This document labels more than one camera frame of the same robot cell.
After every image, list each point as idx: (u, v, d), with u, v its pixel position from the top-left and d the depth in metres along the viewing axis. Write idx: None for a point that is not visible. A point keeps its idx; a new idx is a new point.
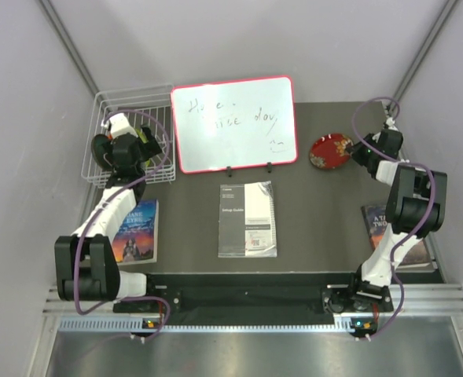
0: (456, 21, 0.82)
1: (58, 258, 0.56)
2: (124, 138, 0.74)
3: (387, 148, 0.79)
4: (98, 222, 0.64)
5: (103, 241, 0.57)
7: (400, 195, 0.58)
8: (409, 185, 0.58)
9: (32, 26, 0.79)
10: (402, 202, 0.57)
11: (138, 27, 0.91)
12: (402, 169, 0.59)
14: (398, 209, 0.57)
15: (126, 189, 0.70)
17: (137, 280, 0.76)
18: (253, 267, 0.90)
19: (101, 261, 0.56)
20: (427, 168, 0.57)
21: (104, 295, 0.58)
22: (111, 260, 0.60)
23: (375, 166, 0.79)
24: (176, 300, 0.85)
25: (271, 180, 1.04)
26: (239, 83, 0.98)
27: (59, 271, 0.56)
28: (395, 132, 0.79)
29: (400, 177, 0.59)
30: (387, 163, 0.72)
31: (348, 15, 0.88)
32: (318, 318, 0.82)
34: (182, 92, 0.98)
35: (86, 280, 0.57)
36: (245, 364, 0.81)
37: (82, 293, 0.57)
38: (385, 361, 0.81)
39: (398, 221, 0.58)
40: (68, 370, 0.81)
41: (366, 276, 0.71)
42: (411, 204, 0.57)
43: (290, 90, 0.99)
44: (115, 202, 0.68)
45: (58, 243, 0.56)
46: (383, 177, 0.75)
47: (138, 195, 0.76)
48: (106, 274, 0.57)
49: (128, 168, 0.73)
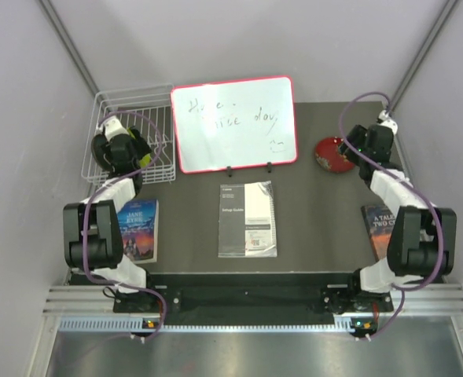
0: (456, 20, 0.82)
1: (67, 220, 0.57)
2: (120, 136, 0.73)
3: (379, 148, 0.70)
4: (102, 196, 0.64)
5: (108, 203, 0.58)
7: (405, 245, 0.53)
8: (415, 232, 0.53)
9: (32, 25, 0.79)
10: (407, 253, 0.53)
11: (138, 27, 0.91)
12: (406, 214, 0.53)
14: (405, 260, 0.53)
15: (126, 178, 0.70)
17: (137, 269, 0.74)
18: (253, 267, 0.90)
19: (108, 220, 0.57)
20: (435, 215, 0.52)
21: (111, 258, 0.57)
22: (118, 225, 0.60)
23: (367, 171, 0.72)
24: (176, 300, 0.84)
25: (271, 180, 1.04)
26: (239, 83, 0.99)
27: (67, 235, 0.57)
28: (384, 130, 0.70)
29: (404, 225, 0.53)
30: (381, 178, 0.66)
31: (349, 15, 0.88)
32: (318, 318, 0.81)
34: (182, 92, 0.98)
35: (93, 243, 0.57)
36: (246, 364, 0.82)
37: (91, 258, 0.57)
38: (384, 362, 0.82)
39: (404, 271, 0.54)
40: (69, 370, 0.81)
41: (365, 287, 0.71)
42: (417, 253, 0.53)
43: (290, 90, 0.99)
44: (116, 185, 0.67)
45: (67, 209, 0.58)
46: (377, 189, 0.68)
47: (137, 188, 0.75)
48: (112, 235, 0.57)
49: (126, 165, 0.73)
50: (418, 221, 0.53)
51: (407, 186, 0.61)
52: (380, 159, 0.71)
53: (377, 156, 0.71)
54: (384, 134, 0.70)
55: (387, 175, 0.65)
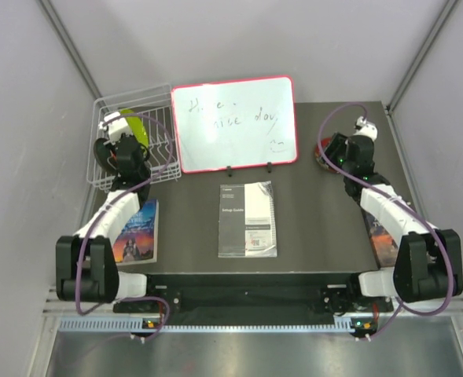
0: (456, 21, 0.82)
1: (59, 257, 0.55)
2: (126, 143, 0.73)
3: (362, 162, 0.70)
4: (101, 225, 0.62)
5: (104, 242, 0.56)
7: (415, 276, 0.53)
8: (422, 261, 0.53)
9: (32, 26, 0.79)
10: (419, 283, 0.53)
11: (137, 27, 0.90)
12: (409, 247, 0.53)
14: (416, 290, 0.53)
15: (130, 192, 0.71)
17: (137, 280, 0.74)
18: (253, 266, 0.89)
19: (102, 263, 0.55)
20: (440, 243, 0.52)
21: (104, 297, 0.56)
22: (112, 262, 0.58)
23: (354, 187, 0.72)
24: (176, 300, 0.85)
25: (271, 180, 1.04)
26: (239, 83, 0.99)
27: (60, 271, 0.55)
28: (365, 144, 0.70)
29: (411, 256, 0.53)
30: (372, 197, 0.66)
31: (349, 14, 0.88)
32: (318, 318, 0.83)
34: (182, 92, 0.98)
35: (88, 281, 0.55)
36: (246, 364, 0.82)
37: (85, 294, 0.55)
38: (383, 362, 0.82)
39: (417, 300, 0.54)
40: (69, 370, 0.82)
41: (366, 291, 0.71)
42: (428, 280, 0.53)
43: (290, 89, 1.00)
44: (118, 204, 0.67)
45: (60, 243, 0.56)
46: (369, 206, 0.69)
47: (142, 199, 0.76)
48: (106, 274, 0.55)
49: (130, 172, 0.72)
50: (424, 249, 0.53)
51: (399, 205, 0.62)
52: (364, 170, 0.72)
53: (361, 170, 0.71)
54: (365, 148, 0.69)
55: (376, 192, 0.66)
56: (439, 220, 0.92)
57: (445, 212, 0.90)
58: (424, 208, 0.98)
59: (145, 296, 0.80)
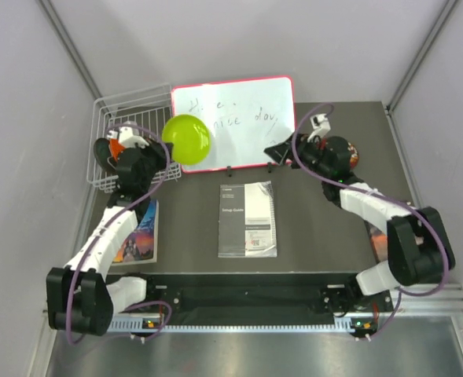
0: (456, 21, 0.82)
1: (49, 290, 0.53)
2: (129, 153, 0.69)
3: (339, 168, 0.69)
4: (93, 254, 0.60)
5: (96, 276, 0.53)
7: (409, 258, 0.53)
8: (411, 242, 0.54)
9: (32, 25, 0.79)
10: (414, 263, 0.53)
11: (137, 27, 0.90)
12: (397, 228, 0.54)
14: (413, 272, 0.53)
15: (126, 212, 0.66)
17: (137, 287, 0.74)
18: (253, 267, 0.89)
19: (93, 300, 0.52)
20: (423, 220, 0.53)
21: (96, 329, 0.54)
22: (104, 294, 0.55)
23: (332, 192, 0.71)
24: (176, 300, 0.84)
25: (271, 180, 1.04)
26: (238, 84, 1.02)
27: (52, 303, 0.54)
28: (343, 148, 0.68)
29: (400, 239, 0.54)
30: (350, 195, 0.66)
31: (349, 15, 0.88)
32: (318, 318, 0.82)
34: (183, 92, 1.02)
35: (79, 312, 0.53)
36: (246, 364, 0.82)
37: (75, 325, 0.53)
38: (384, 362, 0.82)
39: (417, 282, 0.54)
40: (69, 370, 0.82)
41: (366, 290, 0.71)
42: (423, 260, 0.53)
43: (291, 89, 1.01)
44: (113, 227, 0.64)
45: (50, 276, 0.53)
46: (350, 207, 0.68)
47: (140, 214, 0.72)
48: (97, 309, 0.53)
49: (130, 184, 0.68)
50: (410, 230, 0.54)
51: (379, 198, 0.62)
52: (343, 173, 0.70)
53: (339, 173, 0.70)
54: (343, 155, 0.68)
55: (354, 191, 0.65)
56: (439, 220, 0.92)
57: (445, 212, 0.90)
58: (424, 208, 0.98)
59: (143, 302, 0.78)
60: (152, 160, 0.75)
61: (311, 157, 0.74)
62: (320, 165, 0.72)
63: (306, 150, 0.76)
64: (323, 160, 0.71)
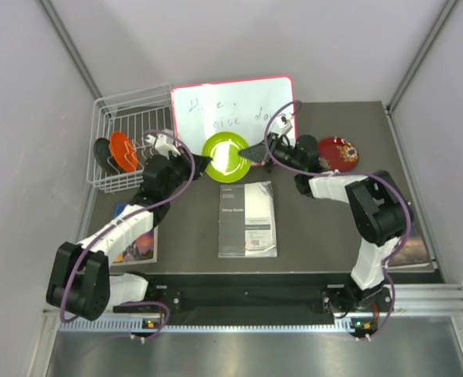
0: (456, 21, 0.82)
1: (56, 261, 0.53)
2: (158, 159, 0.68)
3: (311, 165, 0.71)
4: (104, 239, 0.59)
5: (102, 259, 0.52)
7: (371, 215, 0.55)
8: (369, 199, 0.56)
9: (33, 25, 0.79)
10: (375, 219, 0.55)
11: (137, 27, 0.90)
12: (352, 188, 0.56)
14: (376, 227, 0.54)
15: (145, 211, 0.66)
17: (137, 287, 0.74)
18: (253, 266, 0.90)
19: (93, 281, 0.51)
20: (376, 177, 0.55)
21: (86, 312, 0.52)
22: (105, 281, 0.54)
23: (305, 186, 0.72)
24: (176, 300, 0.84)
25: (271, 180, 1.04)
26: (238, 84, 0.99)
27: (53, 276, 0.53)
28: (314, 149, 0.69)
29: (358, 197, 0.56)
30: (317, 181, 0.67)
31: (349, 15, 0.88)
32: (317, 318, 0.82)
34: (182, 92, 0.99)
35: (75, 292, 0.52)
36: (245, 364, 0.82)
37: (69, 304, 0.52)
38: (383, 362, 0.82)
39: (383, 236, 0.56)
40: (69, 370, 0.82)
41: (363, 285, 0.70)
42: (383, 216, 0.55)
43: (290, 89, 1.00)
44: (130, 221, 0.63)
45: (60, 249, 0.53)
46: (321, 194, 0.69)
47: (158, 218, 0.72)
48: (94, 293, 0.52)
49: (153, 191, 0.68)
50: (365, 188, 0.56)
51: (340, 176, 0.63)
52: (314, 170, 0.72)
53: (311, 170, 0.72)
54: (314, 154, 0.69)
55: (321, 177, 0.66)
56: (439, 220, 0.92)
57: (445, 212, 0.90)
58: (424, 208, 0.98)
59: (142, 301, 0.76)
60: (181, 170, 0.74)
61: (284, 155, 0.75)
62: (293, 162, 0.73)
63: (277, 148, 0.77)
64: (295, 158, 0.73)
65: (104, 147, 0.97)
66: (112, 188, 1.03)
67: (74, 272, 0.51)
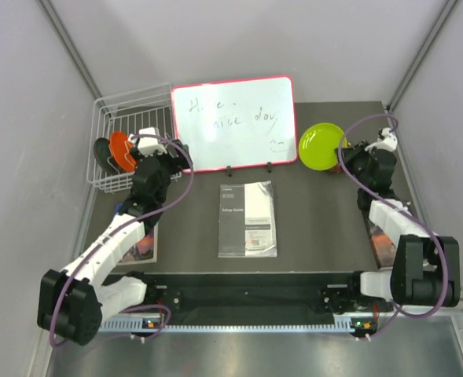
0: (456, 21, 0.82)
1: (43, 290, 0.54)
2: (146, 164, 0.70)
3: (380, 179, 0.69)
4: (92, 261, 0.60)
5: (88, 287, 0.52)
7: (409, 277, 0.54)
8: (417, 263, 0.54)
9: (33, 26, 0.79)
10: (412, 285, 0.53)
11: (137, 27, 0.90)
12: (407, 246, 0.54)
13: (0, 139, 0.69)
14: (408, 293, 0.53)
15: (134, 222, 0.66)
17: (135, 288, 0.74)
18: (253, 267, 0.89)
19: (80, 312, 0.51)
20: (439, 247, 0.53)
21: (79, 338, 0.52)
22: (95, 308, 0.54)
23: (365, 202, 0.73)
24: (176, 300, 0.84)
25: (270, 180, 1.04)
26: (238, 84, 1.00)
27: (42, 304, 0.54)
28: (390, 163, 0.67)
29: (406, 258, 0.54)
30: (381, 208, 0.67)
31: (349, 15, 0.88)
32: (317, 318, 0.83)
34: (182, 92, 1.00)
35: (64, 318, 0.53)
36: (245, 364, 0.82)
37: (59, 331, 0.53)
38: (383, 362, 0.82)
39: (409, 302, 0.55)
40: (69, 370, 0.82)
41: (364, 290, 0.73)
42: (423, 287, 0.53)
43: (291, 89, 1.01)
44: (117, 237, 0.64)
45: (46, 278, 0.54)
46: (376, 219, 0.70)
47: (149, 225, 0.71)
48: (82, 322, 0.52)
49: (144, 195, 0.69)
50: (420, 253, 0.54)
51: (406, 217, 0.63)
52: (380, 187, 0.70)
53: (376, 186, 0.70)
54: (386, 167, 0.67)
55: (387, 206, 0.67)
56: (439, 221, 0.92)
57: (445, 212, 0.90)
58: (424, 208, 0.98)
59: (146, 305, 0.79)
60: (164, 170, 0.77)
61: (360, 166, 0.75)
62: (363, 174, 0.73)
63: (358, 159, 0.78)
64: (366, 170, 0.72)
65: (104, 147, 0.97)
66: (112, 188, 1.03)
67: (60, 301, 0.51)
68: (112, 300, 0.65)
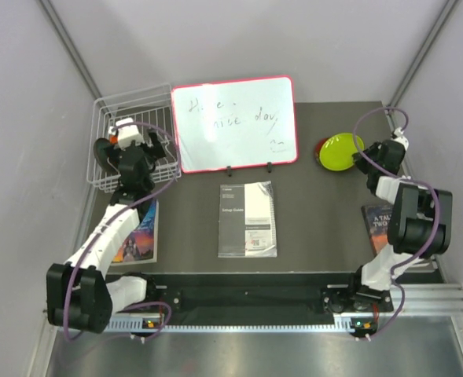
0: (455, 21, 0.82)
1: (49, 285, 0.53)
2: (130, 152, 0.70)
3: (388, 162, 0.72)
4: (93, 250, 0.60)
5: (96, 274, 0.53)
7: (403, 215, 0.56)
8: (412, 203, 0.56)
9: (33, 27, 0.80)
10: (406, 223, 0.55)
11: (137, 27, 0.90)
12: (404, 188, 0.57)
13: (0, 139, 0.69)
14: (401, 230, 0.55)
15: (128, 209, 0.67)
17: (137, 286, 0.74)
18: (253, 266, 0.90)
19: (92, 298, 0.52)
20: (431, 188, 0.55)
21: (93, 326, 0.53)
22: (104, 294, 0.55)
23: (374, 181, 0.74)
24: (176, 300, 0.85)
25: (270, 180, 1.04)
26: (238, 83, 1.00)
27: (49, 299, 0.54)
28: (398, 148, 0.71)
29: (402, 197, 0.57)
30: (387, 180, 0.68)
31: (348, 16, 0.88)
32: (317, 318, 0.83)
34: (182, 92, 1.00)
35: (75, 309, 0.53)
36: (245, 364, 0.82)
37: (71, 323, 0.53)
38: (383, 362, 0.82)
39: (402, 243, 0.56)
40: (70, 370, 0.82)
41: (365, 281, 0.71)
42: (415, 226, 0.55)
43: (290, 89, 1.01)
44: (115, 225, 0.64)
45: (50, 272, 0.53)
46: (382, 193, 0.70)
47: (142, 213, 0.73)
48: (94, 309, 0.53)
49: (132, 184, 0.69)
50: (416, 195, 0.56)
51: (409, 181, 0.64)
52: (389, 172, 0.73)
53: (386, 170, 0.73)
54: (395, 151, 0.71)
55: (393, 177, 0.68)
56: None
57: None
58: None
59: (143, 301, 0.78)
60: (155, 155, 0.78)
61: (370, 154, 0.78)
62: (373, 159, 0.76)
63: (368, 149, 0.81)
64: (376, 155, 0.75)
65: None
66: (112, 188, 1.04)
67: (69, 294, 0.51)
68: (116, 293, 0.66)
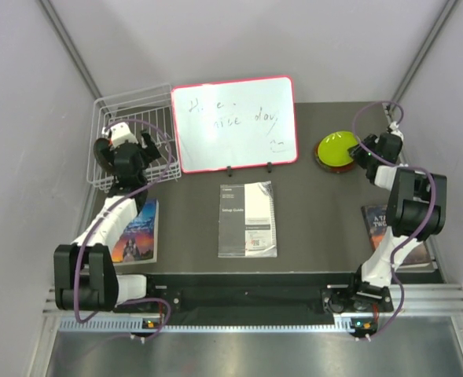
0: (455, 22, 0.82)
1: (58, 265, 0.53)
2: (126, 146, 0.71)
3: (387, 152, 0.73)
4: (98, 232, 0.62)
5: (103, 250, 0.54)
7: (400, 198, 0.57)
8: (409, 187, 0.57)
9: (33, 26, 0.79)
10: (402, 205, 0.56)
11: (137, 27, 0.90)
12: (401, 172, 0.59)
13: (0, 139, 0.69)
14: (398, 211, 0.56)
15: (127, 198, 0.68)
17: (137, 282, 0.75)
18: (253, 267, 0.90)
19: (101, 271, 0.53)
20: (427, 171, 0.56)
21: (104, 305, 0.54)
22: (112, 270, 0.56)
23: (372, 172, 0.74)
24: (176, 300, 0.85)
25: (271, 180, 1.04)
26: (238, 83, 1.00)
27: (59, 281, 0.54)
28: (395, 137, 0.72)
29: (399, 181, 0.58)
30: (385, 169, 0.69)
31: (348, 16, 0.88)
32: (317, 318, 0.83)
34: (182, 92, 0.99)
35: (86, 289, 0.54)
36: (245, 364, 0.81)
37: (82, 305, 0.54)
38: (384, 362, 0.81)
39: (398, 224, 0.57)
40: (69, 370, 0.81)
41: (366, 276, 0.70)
42: (411, 207, 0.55)
43: (290, 89, 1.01)
44: (116, 210, 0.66)
45: (57, 253, 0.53)
46: (381, 181, 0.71)
47: (140, 206, 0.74)
48: (105, 284, 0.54)
49: (128, 177, 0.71)
50: (413, 178, 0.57)
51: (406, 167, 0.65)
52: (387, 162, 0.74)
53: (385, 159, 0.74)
54: (392, 143, 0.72)
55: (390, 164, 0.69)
56: None
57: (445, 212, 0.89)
58: None
59: (144, 298, 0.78)
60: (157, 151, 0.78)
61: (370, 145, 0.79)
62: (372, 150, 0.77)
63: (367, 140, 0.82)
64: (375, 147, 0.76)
65: None
66: None
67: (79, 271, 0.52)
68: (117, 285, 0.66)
